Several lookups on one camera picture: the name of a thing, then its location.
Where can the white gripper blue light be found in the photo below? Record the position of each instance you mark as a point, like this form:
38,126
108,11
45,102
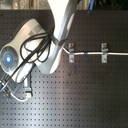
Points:
17,63

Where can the white cable blue mark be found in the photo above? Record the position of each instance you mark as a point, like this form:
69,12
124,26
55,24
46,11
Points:
79,53

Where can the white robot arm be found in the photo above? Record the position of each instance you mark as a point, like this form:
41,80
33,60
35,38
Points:
33,46

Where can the black perforated board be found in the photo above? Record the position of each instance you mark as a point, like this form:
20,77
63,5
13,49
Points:
83,94

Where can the left metal cable clip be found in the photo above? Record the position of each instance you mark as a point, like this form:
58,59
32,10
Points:
71,52

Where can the metal cable clip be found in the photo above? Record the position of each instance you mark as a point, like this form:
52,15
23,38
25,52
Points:
71,52
104,51

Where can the right metal cable clip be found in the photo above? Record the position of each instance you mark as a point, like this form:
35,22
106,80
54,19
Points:
104,51

